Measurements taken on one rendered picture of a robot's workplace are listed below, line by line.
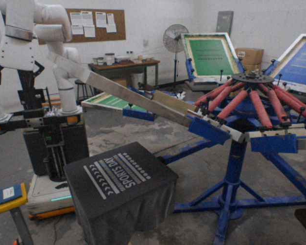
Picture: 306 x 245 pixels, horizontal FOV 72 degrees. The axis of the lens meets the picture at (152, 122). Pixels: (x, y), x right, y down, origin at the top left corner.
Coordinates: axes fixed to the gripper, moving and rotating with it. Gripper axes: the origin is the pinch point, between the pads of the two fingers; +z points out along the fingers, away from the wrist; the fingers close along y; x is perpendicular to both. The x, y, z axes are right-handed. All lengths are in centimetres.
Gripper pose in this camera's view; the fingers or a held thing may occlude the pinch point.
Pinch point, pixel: (15, 83)
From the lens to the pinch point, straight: 89.4
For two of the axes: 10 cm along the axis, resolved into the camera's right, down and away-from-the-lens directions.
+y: -7.9, -0.3, -6.1
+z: -2.4, 9.4, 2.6
